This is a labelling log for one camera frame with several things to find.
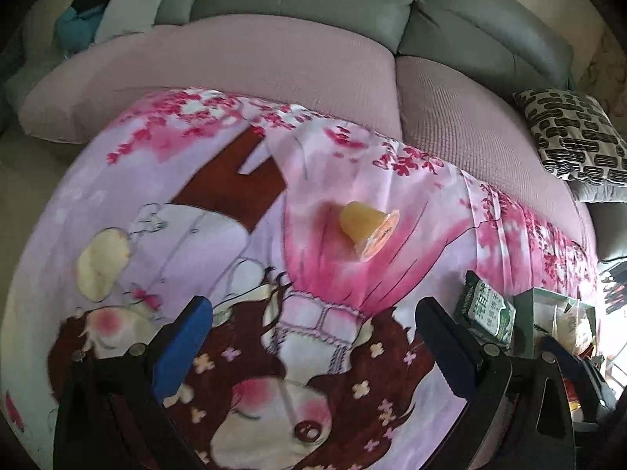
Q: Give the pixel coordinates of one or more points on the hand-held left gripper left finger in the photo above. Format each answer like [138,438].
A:
[181,347]

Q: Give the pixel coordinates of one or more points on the black iron railing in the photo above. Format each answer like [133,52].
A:
[615,289]

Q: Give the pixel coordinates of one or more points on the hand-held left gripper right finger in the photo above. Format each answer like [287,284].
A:
[445,347]

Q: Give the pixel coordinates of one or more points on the pink printed blanket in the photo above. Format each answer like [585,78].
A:
[318,264]

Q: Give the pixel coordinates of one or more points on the grey sofa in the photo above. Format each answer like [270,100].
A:
[318,0]

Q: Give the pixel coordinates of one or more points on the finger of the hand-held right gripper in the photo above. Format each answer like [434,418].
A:
[578,372]

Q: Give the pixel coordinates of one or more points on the grey pillow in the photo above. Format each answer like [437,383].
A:
[602,192]

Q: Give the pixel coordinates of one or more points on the green carton snack box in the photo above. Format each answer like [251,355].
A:
[485,311]

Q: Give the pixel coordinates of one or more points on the teal cardboard tray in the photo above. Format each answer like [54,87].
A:
[524,323]

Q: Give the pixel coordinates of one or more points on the teal cloth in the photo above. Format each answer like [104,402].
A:
[73,29]

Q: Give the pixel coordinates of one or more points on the pink sofa cover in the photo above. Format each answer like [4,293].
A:
[245,58]

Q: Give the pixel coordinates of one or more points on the black white patterned pillow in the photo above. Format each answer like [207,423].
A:
[573,137]

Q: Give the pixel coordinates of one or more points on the orange jelly cup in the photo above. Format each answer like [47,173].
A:
[365,223]

